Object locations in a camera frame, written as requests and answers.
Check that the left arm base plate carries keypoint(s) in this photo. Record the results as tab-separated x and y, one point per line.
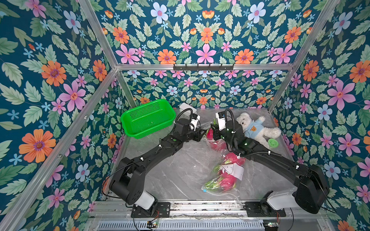
158	210

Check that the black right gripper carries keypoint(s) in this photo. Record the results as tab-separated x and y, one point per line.
218	134

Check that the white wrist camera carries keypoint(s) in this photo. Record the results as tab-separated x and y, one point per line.
221	119
194	121

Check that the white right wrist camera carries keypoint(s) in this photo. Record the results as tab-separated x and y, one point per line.
221	119

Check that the white rectangular box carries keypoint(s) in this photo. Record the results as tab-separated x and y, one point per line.
185	106

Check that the white perforated vent strip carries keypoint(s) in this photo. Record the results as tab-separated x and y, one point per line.
182	225

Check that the black hook rail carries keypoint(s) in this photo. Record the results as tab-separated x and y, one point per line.
202	67

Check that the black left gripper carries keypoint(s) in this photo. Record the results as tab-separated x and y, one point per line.
197	136

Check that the white teddy bear blue shirt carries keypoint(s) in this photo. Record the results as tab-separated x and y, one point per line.
256	130

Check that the pink dragon fruit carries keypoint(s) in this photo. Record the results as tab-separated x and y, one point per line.
222	183
210	134
218	145
231	158

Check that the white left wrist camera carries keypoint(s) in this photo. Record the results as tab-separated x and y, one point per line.
194	121

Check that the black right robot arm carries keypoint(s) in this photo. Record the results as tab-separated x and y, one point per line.
310	185

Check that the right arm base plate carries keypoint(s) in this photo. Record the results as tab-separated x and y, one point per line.
259	209

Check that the green plastic basket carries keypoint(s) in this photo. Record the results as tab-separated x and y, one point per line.
146	119

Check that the small green round lid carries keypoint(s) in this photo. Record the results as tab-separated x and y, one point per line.
273	143

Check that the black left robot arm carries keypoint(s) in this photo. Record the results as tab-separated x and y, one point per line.
128	181

